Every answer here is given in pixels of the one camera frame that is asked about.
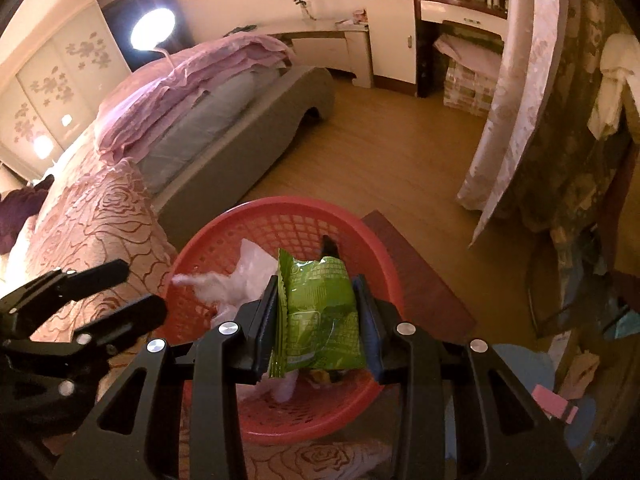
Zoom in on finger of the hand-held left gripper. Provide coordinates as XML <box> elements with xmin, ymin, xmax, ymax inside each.
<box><xmin>0</xmin><ymin>259</ymin><xmax>132</xmax><ymax>334</ymax></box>
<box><xmin>29</xmin><ymin>295</ymin><xmax>169</xmax><ymax>377</ymax></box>

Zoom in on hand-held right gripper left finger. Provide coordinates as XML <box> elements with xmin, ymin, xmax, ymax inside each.
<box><xmin>50</xmin><ymin>274</ymin><xmax>280</xmax><ymax>480</ymax></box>

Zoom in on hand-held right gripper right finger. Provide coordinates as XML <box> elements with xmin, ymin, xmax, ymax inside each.
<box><xmin>352</xmin><ymin>273</ymin><xmax>584</xmax><ymax>480</ymax></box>

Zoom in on green snack packet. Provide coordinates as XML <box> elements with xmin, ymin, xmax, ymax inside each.
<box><xmin>267</xmin><ymin>248</ymin><xmax>369</xmax><ymax>380</ymax></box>

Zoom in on clear plastic bag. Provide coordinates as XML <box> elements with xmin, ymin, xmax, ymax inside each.
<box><xmin>172</xmin><ymin>237</ymin><xmax>302</xmax><ymax>404</ymax></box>

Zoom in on red plastic mesh basket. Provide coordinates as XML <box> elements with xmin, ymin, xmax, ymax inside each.
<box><xmin>167</xmin><ymin>195</ymin><xmax>409</xmax><ymax>446</ymax></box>

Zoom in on dark red floor mat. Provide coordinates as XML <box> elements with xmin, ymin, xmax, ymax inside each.
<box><xmin>359</xmin><ymin>209</ymin><xmax>478</xmax><ymax>347</ymax></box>

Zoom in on purple pillow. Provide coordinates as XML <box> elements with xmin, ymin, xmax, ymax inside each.
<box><xmin>0</xmin><ymin>174</ymin><xmax>52</xmax><ymax>254</ymax></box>

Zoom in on glowing bedside lamp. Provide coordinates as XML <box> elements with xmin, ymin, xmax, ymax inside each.
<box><xmin>31</xmin><ymin>136</ymin><xmax>56</xmax><ymax>161</ymax></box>

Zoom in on light blue plastic stool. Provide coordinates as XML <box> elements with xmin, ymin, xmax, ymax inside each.
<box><xmin>444</xmin><ymin>341</ymin><xmax>557</xmax><ymax>462</ymax></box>

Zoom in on flower patterned wardrobe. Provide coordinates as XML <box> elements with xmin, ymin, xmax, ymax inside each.
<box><xmin>0</xmin><ymin>1</ymin><xmax>134</xmax><ymax>182</ymax></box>

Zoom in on pink card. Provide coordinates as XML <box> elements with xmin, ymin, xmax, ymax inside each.
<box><xmin>531</xmin><ymin>383</ymin><xmax>580</xmax><ymax>424</ymax></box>

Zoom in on folded pink quilt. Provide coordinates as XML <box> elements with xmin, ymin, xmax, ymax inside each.
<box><xmin>94</xmin><ymin>34</ymin><xmax>294</xmax><ymax>164</ymax></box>

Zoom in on dark metal rack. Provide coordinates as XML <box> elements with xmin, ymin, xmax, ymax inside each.
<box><xmin>524</xmin><ymin>229</ymin><xmax>640</xmax><ymax>342</ymax></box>

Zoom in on cloth covered cardboard boxes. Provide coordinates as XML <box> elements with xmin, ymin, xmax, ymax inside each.
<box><xmin>431</xmin><ymin>19</ymin><xmax>504</xmax><ymax>119</ymax></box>

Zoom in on light lace curtain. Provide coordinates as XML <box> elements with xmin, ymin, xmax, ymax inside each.
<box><xmin>456</xmin><ymin>0</ymin><xmax>572</xmax><ymax>249</ymax></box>

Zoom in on low white desk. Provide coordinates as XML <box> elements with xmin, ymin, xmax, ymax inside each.
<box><xmin>269</xmin><ymin>19</ymin><xmax>374</xmax><ymax>89</ymax></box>

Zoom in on white cabinet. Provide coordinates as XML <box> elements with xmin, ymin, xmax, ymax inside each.
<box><xmin>356</xmin><ymin>0</ymin><xmax>419</xmax><ymax>97</ymax></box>

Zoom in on pink small box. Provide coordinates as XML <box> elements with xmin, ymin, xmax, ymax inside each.
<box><xmin>336</xmin><ymin>9</ymin><xmax>372</xmax><ymax>27</ymax></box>

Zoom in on dark wood dressing table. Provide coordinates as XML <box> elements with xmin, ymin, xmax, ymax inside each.
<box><xmin>414</xmin><ymin>0</ymin><xmax>512</xmax><ymax>99</ymax></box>

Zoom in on pink flower in vase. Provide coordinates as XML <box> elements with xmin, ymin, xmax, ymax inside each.
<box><xmin>283</xmin><ymin>0</ymin><xmax>317</xmax><ymax>23</ymax></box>

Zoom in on white hanging cloth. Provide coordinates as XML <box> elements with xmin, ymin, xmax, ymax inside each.
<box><xmin>586</xmin><ymin>31</ymin><xmax>637</xmax><ymax>139</ymax></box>

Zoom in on grey upholstered bed frame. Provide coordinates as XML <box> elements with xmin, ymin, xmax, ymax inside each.
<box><xmin>149</xmin><ymin>64</ymin><xmax>336</xmax><ymax>254</ymax></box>

